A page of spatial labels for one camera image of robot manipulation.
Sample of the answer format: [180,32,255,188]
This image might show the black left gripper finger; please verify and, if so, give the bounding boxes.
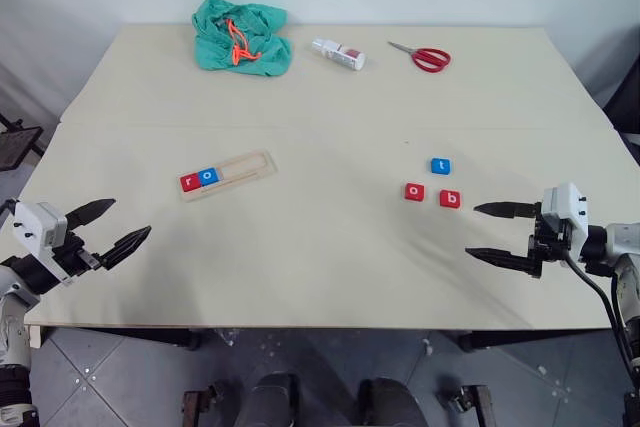
[66,198,117,234]
[98,225,152,271]

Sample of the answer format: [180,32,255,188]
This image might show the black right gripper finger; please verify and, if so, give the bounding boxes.
[472,200,543,221]
[464,246,532,276]

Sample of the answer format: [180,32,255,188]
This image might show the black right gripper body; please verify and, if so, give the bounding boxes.
[525,216,572,281]

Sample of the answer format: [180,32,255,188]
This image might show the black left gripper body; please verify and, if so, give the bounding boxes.
[49,230,109,281]

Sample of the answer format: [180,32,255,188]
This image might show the wooden letter tray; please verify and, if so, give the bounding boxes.
[177,148,279,205]

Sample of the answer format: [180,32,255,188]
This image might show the black metal stand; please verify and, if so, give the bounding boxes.
[0,113,45,173]

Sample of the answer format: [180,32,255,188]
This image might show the dark object beside table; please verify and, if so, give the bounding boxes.
[603,79,640,168]

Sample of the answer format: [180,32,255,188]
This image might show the dark rounded shape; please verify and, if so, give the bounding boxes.
[243,371,302,427]
[358,377,427,427]

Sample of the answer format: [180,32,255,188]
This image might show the white plastic bottle red label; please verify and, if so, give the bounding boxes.
[310,37,367,72]

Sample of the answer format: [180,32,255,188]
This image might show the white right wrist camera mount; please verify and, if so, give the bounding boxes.
[542,182,592,263]

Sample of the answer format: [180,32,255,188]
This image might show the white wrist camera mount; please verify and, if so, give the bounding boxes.
[542,182,592,263]
[9,201,70,284]

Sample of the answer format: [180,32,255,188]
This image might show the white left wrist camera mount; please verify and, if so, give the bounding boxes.
[9,201,70,284]

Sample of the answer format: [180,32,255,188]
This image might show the brown caster bracket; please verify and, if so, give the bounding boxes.
[438,383,495,427]
[181,380,227,427]

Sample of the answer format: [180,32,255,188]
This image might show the red handled scissors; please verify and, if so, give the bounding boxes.
[387,40,453,74]

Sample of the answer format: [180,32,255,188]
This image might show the orange drawstring cord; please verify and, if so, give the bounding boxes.
[225,19,262,68]

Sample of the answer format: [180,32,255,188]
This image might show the green cloth drawstring bag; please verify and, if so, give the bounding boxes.
[191,0,294,78]

